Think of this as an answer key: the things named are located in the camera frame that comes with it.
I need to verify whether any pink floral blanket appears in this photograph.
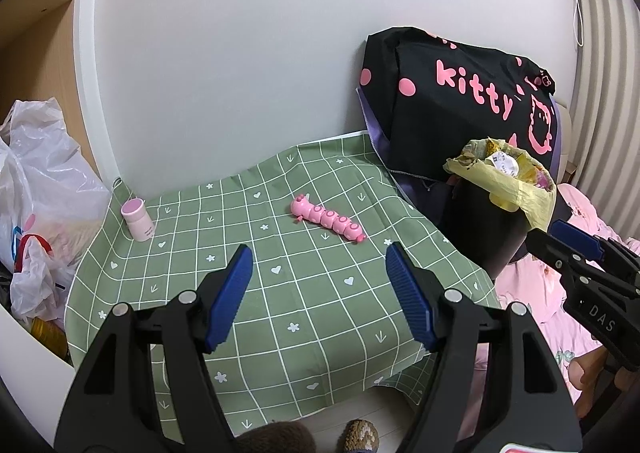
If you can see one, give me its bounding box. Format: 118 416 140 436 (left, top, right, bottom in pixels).
475 183 640 419

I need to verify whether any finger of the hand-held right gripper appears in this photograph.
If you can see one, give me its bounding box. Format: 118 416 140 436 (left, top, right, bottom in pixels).
525 229 601 284
549 219 640 279

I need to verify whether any yellow bin liner bag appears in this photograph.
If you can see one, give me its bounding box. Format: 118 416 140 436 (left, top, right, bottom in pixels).
444 137 557 234

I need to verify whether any black pink-print pillow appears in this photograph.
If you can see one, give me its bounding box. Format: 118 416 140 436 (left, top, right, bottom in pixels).
359 26 560 181

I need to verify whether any white plastic bag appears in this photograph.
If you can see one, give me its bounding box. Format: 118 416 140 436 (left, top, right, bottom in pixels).
0 99 112 324

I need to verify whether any white red printed bag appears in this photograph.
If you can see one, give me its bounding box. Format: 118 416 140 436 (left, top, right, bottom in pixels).
10 213 56 279

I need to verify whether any black trash bin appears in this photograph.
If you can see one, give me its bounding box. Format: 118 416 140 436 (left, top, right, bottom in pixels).
442 175 531 279

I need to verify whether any brown knitted slipper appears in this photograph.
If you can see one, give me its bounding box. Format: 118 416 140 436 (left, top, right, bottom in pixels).
235 420 318 453
336 419 381 453

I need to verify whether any white blind cord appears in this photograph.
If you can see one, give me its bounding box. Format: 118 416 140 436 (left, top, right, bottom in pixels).
570 0 586 48

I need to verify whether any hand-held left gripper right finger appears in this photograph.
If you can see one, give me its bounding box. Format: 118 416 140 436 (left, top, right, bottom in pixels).
386 241 583 453

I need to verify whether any window blind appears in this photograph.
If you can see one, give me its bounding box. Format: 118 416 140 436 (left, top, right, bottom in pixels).
570 0 640 194

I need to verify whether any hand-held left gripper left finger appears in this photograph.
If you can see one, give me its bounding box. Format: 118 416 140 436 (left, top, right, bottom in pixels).
54 244 254 453

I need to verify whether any pink caterpillar toy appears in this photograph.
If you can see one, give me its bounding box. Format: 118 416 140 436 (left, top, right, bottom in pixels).
291 194 366 245

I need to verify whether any green checked tablecloth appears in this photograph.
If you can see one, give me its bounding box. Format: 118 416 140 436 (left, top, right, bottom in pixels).
65 130 503 436

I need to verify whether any wooden shelf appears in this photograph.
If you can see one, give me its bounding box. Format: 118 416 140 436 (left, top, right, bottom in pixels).
0 0 101 174

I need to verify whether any yellow jar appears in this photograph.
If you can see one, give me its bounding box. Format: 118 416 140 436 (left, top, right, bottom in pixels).
30 318 68 359

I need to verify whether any pink capped small bottle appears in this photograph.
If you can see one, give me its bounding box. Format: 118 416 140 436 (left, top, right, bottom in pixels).
121 198 154 241

